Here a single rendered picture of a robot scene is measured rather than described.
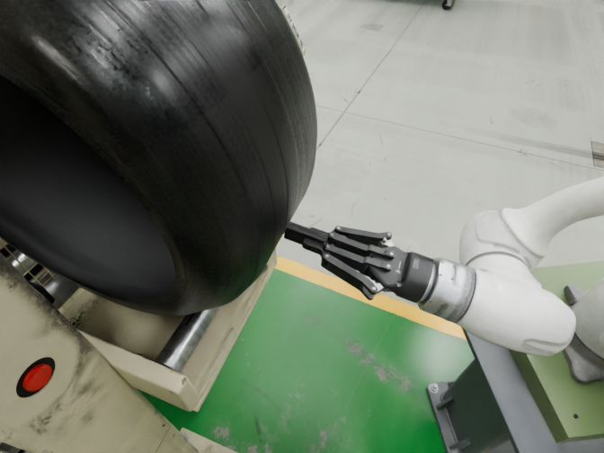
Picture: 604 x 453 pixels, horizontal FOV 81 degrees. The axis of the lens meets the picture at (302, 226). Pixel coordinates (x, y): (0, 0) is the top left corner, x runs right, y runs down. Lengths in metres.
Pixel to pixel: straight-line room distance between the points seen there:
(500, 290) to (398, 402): 1.06
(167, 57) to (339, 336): 1.45
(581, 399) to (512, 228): 0.45
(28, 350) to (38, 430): 0.12
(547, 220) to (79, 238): 0.84
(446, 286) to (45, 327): 0.51
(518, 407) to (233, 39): 0.89
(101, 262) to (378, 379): 1.17
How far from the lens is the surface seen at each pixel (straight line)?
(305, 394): 1.55
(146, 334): 0.81
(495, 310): 0.57
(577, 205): 0.66
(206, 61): 0.35
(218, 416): 1.56
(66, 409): 0.61
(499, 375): 0.99
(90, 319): 0.88
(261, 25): 0.44
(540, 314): 0.60
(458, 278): 0.57
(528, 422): 0.98
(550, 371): 0.99
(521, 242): 0.68
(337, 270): 0.55
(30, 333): 0.50
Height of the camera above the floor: 1.48
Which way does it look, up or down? 47 degrees down
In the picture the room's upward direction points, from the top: straight up
